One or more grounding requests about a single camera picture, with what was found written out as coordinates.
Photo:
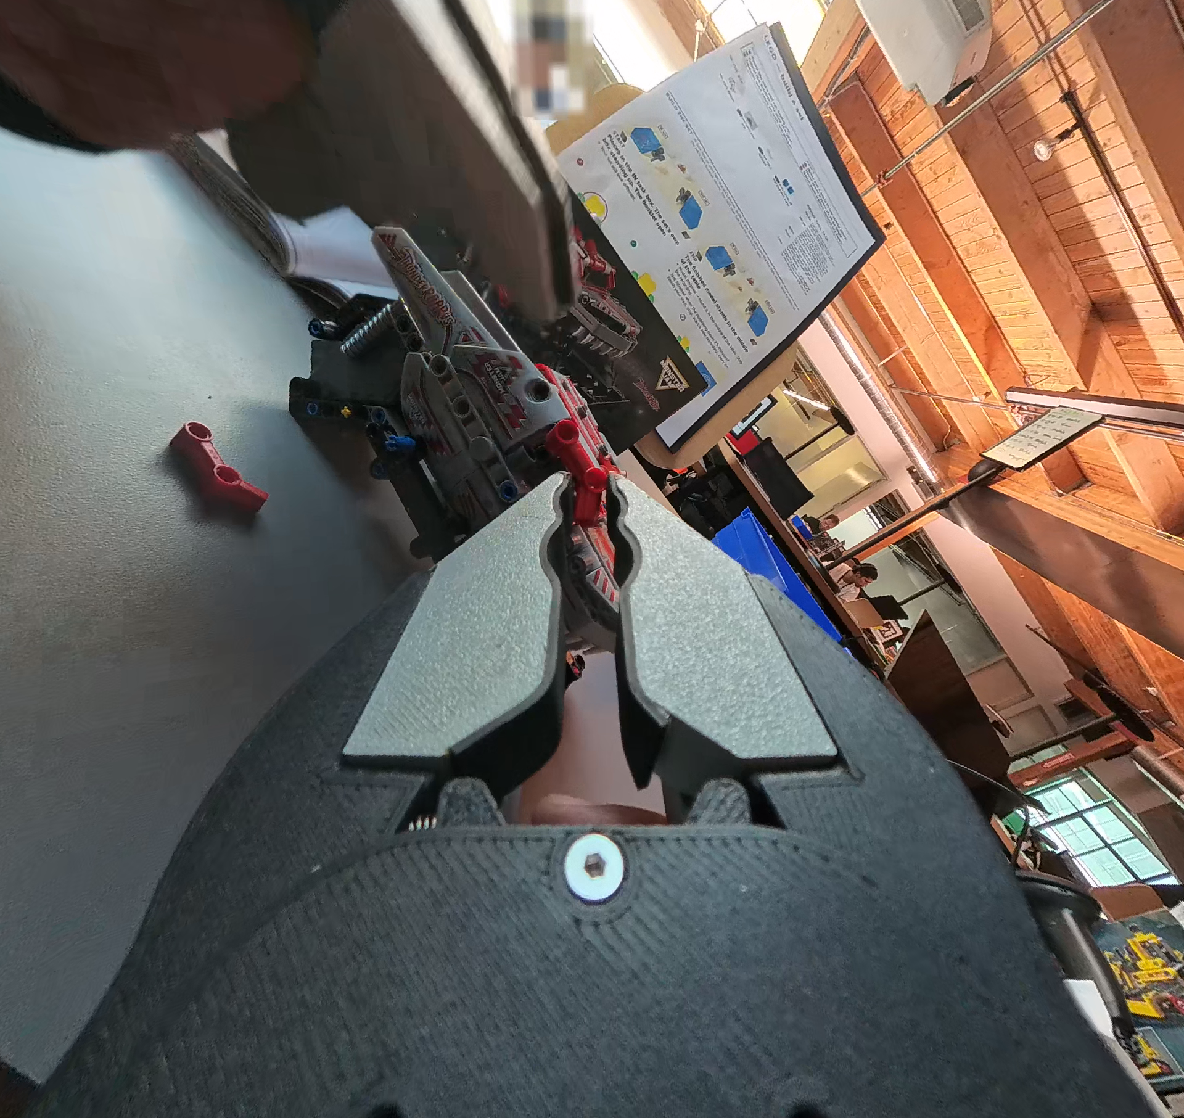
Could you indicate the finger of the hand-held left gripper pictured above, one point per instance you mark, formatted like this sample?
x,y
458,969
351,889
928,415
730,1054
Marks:
x,y
417,119

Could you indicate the blue plastic bin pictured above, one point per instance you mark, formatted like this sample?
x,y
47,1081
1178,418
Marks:
x,y
769,563

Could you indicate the white wall heater unit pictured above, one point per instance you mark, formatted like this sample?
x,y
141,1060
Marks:
x,y
926,8

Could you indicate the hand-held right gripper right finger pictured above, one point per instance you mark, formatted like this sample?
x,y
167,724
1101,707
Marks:
x,y
722,665

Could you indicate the open instruction booklet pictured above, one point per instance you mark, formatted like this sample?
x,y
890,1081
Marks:
x,y
315,253

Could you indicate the instruction sheet on board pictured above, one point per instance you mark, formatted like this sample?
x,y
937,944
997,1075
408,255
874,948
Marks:
x,y
740,203

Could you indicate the red lego axle connector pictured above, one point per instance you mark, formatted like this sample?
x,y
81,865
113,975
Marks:
x,y
582,470

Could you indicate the multi-pane window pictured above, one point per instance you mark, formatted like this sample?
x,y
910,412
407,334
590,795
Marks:
x,y
1097,831

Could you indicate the person's left hand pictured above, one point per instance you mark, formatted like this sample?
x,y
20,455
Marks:
x,y
140,26

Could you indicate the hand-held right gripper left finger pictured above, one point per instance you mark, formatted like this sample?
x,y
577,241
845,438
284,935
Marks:
x,y
463,656

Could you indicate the yellow machine lego box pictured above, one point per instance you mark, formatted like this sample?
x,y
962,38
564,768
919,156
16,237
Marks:
x,y
1147,997

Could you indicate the red lego angled connector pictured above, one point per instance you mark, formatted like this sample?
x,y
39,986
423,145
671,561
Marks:
x,y
218,470

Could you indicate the grey red lego truck model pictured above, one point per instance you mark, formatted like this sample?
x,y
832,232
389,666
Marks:
x,y
463,397

